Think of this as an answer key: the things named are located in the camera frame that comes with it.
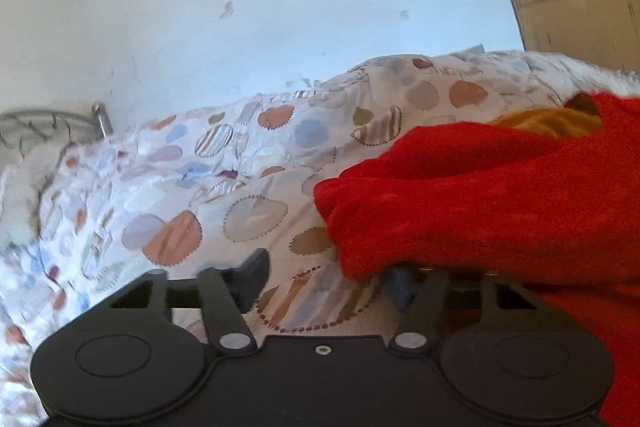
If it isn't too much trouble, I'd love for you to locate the red knitted garment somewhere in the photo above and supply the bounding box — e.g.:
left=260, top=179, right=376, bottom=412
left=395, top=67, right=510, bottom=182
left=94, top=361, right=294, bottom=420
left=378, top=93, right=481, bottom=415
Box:
left=314, top=93, right=639, bottom=426

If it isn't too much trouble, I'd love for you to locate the patterned circle print bedsheet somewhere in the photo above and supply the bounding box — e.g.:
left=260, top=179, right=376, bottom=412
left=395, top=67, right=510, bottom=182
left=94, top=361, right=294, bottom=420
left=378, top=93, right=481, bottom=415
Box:
left=1, top=51, right=639, bottom=426

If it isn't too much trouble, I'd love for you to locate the mustard yellow garment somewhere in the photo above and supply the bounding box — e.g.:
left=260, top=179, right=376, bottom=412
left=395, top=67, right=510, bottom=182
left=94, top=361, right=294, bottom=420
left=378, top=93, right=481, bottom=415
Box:
left=491, top=93, right=603, bottom=139

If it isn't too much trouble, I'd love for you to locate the metal wire headboard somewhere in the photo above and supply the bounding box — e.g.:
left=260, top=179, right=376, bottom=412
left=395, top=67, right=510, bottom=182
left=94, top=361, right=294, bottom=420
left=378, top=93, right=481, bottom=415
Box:
left=1, top=102, right=113, bottom=155

